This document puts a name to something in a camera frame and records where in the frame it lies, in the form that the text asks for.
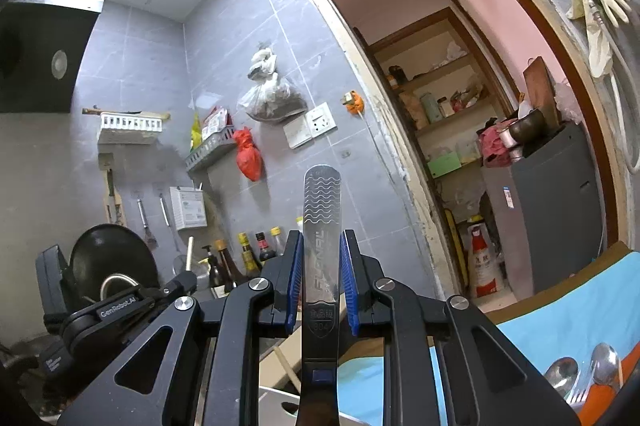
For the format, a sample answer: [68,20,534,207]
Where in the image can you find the pink cloth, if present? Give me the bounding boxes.
[477,120,514,168]

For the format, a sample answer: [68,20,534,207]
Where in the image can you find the dark sauce bottle yellow cap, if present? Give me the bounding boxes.
[237,232,262,280]

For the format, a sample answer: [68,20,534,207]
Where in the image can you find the orange plug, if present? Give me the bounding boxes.
[341,89,367,115]

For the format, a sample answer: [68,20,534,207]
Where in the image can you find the striped blanket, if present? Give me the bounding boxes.
[337,240,640,426]

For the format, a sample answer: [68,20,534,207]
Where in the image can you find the wooden spatula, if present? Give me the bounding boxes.
[97,150,127,228]

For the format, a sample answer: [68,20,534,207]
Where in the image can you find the white hose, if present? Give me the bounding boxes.
[607,40,640,173]

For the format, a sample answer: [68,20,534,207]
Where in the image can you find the red seasoning packets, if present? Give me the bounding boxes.
[202,105,232,135]

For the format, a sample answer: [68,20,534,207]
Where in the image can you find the white wall socket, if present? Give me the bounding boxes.
[304,102,336,139]

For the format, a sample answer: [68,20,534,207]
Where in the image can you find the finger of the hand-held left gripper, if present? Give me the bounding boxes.
[150,271,199,307]

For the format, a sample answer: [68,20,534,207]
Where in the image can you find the black range hood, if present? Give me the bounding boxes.
[0,0,107,115]

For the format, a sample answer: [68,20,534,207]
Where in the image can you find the dark pump bottle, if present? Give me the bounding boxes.
[199,244,224,291]

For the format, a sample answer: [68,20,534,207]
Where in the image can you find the grey wall shelf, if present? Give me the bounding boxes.
[184,126,237,173]

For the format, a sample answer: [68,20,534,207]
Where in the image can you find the soy sauce bottle yellow label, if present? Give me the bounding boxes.
[214,239,242,293]

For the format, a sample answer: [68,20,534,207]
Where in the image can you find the hanging steel strainer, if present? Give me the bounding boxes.
[158,198,195,278]

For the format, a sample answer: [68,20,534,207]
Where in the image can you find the hanging steel peeler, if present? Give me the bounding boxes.
[135,198,159,251]

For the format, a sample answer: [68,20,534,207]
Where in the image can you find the white wall box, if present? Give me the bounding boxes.
[168,185,208,230]

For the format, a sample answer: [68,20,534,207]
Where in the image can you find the steel bowl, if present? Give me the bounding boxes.
[507,108,547,145]

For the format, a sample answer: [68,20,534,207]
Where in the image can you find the wooden chopstick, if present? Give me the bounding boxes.
[276,348,302,396]
[184,235,197,278]

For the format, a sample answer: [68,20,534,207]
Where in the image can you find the steel knife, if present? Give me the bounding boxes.
[294,164,347,426]

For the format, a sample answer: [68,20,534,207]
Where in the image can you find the cream rubber gloves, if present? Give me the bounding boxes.
[565,0,634,80]

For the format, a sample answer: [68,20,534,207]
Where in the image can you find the yellow tool handle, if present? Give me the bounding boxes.
[444,208,459,288]

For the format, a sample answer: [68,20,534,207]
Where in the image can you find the white plastic utensil caddy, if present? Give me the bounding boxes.
[258,385,302,426]

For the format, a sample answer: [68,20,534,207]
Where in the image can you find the black frying pan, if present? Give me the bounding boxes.
[68,224,160,303]

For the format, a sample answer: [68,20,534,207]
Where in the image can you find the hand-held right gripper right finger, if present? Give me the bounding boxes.
[339,230,581,426]

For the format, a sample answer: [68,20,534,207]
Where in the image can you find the steel faucet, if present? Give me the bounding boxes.
[99,272,142,303]

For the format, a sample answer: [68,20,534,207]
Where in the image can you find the wooden cutting board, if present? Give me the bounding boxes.
[522,55,562,133]

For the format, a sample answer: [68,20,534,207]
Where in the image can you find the red plastic bag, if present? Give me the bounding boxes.
[232,127,264,183]

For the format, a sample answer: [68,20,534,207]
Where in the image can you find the white wall switch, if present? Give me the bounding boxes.
[283,115,314,150]

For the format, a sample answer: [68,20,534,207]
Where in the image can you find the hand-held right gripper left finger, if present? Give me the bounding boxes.
[57,230,304,426]

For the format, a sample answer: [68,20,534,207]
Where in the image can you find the green thermos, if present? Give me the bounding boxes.
[419,92,444,125]

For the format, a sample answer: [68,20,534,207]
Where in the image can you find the green box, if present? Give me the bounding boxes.
[425,153,462,180]

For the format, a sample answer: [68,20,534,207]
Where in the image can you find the steel fork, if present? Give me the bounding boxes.
[567,380,594,411]

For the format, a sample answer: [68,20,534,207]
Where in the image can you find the white power cable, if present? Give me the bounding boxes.
[357,112,407,187]

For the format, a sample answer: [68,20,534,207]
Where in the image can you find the wooden shelf unit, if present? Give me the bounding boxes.
[354,5,522,209]

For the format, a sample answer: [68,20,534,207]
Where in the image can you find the wooden handled tool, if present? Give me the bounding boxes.
[82,107,171,120]

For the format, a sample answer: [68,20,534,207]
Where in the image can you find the wooden door frame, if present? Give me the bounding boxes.
[291,0,640,307]

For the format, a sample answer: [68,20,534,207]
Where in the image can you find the round steel spoon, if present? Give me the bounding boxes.
[543,356,582,401]

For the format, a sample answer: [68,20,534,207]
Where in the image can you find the red white sack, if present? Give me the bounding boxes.
[467,215,504,300]

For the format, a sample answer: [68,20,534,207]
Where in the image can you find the clear bag of dried goods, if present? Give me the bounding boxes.
[237,43,308,124]

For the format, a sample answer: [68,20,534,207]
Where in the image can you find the white wall basket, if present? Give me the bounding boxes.
[98,111,164,146]

